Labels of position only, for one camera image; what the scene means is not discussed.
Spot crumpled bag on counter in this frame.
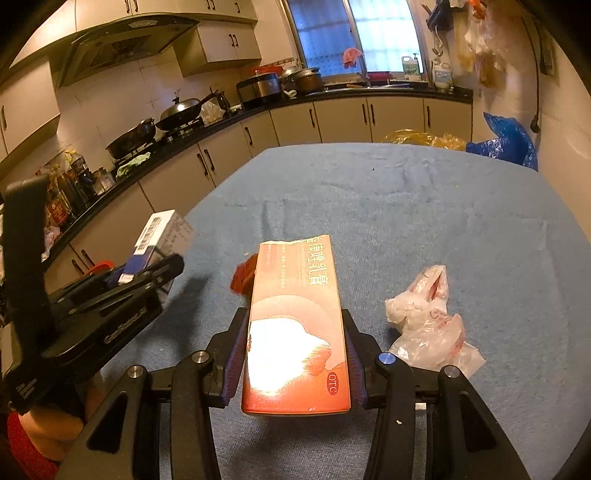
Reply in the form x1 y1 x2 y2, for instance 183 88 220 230
41 224 63 261

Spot white barcode box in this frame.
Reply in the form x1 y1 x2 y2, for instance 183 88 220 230
119 209 195 305

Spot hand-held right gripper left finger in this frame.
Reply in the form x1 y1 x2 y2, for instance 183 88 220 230
58 307 252 480

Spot black range hood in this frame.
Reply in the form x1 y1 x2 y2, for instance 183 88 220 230
51 16 201 88

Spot blue tablecloth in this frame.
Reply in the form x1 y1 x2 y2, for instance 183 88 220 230
99 142 591 480

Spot crumpled white plastic bag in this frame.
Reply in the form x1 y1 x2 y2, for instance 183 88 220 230
385 265 451 333

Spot cream base cabinets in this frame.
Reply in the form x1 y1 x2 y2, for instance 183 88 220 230
41 95 474 296

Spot cluster of seasoning bottles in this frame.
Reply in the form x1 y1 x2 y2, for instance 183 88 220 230
46 154 116 227

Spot red-brown foil packet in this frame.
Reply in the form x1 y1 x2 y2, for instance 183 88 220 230
231 253 257 296

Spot wok with metal lid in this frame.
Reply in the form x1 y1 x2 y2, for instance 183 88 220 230
154 90 218 132

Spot person's red clothing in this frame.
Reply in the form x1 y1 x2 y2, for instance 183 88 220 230
7 413 61 480

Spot kitchen window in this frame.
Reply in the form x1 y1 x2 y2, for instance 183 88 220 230
281 0 426 81

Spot black kitchen countertop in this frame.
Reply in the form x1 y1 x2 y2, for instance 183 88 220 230
41 83 474 268

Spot person's left forearm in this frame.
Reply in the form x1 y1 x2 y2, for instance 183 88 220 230
18 383 98 462

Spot hanging blue utensils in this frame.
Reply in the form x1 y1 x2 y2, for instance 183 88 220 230
425 0 455 33

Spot black frying pan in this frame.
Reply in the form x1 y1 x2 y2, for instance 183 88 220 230
105 117 158 160

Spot blue plastic bag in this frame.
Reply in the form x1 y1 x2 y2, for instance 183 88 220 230
465 112 539 171

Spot black wall cable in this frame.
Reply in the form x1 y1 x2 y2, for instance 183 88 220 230
522 16 543 134

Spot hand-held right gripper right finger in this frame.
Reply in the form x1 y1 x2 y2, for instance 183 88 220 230
341 310 532 480

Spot green cloth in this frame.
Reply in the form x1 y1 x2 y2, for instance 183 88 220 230
115 152 152 178

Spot silver rice cooker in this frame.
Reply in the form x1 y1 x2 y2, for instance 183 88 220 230
236 73 282 108

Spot clear plastic bag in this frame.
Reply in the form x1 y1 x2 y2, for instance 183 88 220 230
201 99 227 125

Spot white red-printed plastic bag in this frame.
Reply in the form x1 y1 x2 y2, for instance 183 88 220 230
390 314 486 370

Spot green detergent jug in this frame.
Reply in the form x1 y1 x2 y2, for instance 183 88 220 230
401 53 423 79

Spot black wall socket strip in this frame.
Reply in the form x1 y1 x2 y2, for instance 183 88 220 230
538 32 557 77

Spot yellow plastic bag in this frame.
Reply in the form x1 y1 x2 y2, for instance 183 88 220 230
381 129 467 152

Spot stacked metal pots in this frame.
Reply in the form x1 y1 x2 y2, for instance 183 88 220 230
279 66 324 95

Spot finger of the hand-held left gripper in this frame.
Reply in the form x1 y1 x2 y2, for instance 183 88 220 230
64 253 186 325
59 264 129 302

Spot hanging plastic bags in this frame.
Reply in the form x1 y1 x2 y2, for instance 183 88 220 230
457 0 509 88

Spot orange cardboard box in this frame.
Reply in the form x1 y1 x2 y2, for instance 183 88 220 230
241 234 352 416

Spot cream wall cabinets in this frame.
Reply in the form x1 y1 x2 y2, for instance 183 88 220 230
0 0 262 155

